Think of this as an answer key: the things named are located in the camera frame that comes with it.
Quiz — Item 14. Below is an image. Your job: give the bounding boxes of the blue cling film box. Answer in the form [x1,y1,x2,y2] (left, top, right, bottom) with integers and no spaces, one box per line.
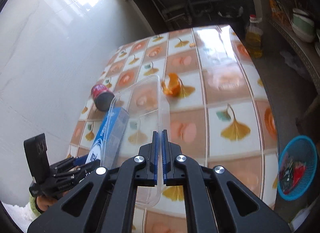
[86,107,129,169]

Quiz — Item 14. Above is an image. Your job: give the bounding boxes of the red drink can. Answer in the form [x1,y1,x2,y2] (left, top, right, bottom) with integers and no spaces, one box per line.
[91,84,114,112]

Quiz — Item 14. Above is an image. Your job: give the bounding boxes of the clear plastic tray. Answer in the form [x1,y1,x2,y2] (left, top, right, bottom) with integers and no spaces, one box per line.
[100,73,171,208]

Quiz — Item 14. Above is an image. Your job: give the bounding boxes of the blue plastic trash basket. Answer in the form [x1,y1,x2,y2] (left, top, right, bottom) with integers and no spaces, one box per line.
[277,135,318,201]

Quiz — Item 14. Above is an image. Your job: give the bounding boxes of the person's left hand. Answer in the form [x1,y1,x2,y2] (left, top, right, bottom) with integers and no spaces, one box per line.
[35,195,58,212]

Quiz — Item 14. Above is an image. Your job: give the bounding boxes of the orange peel piece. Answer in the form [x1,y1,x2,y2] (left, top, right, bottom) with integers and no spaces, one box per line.
[161,73,181,97]

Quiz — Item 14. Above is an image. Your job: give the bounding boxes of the cooking oil bottle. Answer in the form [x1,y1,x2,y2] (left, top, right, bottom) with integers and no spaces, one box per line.
[245,14,263,58]

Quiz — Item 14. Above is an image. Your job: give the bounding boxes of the stacked green white bowls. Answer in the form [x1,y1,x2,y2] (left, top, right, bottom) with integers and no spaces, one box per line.
[291,8,315,43]

